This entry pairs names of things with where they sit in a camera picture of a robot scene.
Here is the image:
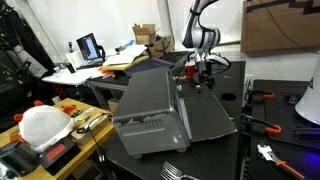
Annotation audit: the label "orange tool handle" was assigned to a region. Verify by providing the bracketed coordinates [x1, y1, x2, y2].
[61, 104, 78, 114]

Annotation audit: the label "dark blue binder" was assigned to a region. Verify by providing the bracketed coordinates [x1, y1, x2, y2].
[124, 58, 175, 77]

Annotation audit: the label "black scale orange display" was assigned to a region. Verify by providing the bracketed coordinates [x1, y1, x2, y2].
[37, 134, 83, 176]

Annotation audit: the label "white paper stack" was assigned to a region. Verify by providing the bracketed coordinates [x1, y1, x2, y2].
[102, 44, 149, 67]

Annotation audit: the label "black hanging jacket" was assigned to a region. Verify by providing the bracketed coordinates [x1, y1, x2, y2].
[0, 3, 56, 101]

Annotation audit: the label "white lamp shade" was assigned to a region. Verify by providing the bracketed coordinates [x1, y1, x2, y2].
[294, 58, 320, 126]

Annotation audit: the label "black side board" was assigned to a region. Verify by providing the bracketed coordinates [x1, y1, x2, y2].
[249, 79, 320, 180]

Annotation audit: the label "small open cardboard box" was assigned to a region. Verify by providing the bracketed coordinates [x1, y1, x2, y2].
[132, 23, 160, 46]

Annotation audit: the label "large flat cardboard sheet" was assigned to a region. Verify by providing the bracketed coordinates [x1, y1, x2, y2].
[240, 0, 320, 53]

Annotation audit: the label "white desk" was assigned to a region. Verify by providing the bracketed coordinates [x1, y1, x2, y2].
[42, 64, 104, 87]

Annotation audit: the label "silver clamp long orange handle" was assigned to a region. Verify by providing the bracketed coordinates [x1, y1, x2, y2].
[256, 143, 306, 180]

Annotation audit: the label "silver fork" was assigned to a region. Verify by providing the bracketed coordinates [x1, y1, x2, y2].
[159, 161, 201, 180]

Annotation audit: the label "orange hook handled clamp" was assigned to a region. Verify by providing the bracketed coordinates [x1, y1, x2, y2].
[242, 114, 283, 135]

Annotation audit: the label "grey metal table frame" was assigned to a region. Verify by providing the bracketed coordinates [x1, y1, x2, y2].
[87, 74, 131, 108]

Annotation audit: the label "open laptop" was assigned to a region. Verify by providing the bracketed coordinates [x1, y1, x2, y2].
[75, 32, 104, 66]

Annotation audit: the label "yellow folder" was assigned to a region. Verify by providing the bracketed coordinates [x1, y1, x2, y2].
[99, 54, 150, 72]

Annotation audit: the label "cardboard box with smile logo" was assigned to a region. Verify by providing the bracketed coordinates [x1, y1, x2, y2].
[148, 35, 175, 59]

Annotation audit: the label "red plastic cup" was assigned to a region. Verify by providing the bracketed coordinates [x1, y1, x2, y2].
[184, 61, 198, 79]

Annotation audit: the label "scissors with black handle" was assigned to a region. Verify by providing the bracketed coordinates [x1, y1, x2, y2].
[75, 112, 113, 134]

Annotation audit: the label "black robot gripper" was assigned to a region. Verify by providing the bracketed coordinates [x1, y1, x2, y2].
[193, 52, 217, 94]

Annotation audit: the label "white cloth bundle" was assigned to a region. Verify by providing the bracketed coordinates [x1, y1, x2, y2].
[18, 104, 78, 153]

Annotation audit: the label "small orange handled clamp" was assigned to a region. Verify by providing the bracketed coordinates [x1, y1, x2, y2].
[245, 89, 276, 101]

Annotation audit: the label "wooden workbench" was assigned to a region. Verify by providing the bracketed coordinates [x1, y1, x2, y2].
[0, 97, 116, 180]

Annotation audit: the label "black flat case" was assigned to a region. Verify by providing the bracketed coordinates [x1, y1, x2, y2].
[161, 50, 191, 69]

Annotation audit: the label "thin black cable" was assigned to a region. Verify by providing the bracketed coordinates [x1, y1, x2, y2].
[258, 0, 320, 56]

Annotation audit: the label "black round device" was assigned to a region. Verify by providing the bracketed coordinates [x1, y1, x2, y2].
[0, 140, 40, 177]

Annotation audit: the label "grey mini oven body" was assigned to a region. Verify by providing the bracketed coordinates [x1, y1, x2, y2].
[111, 66, 193, 159]

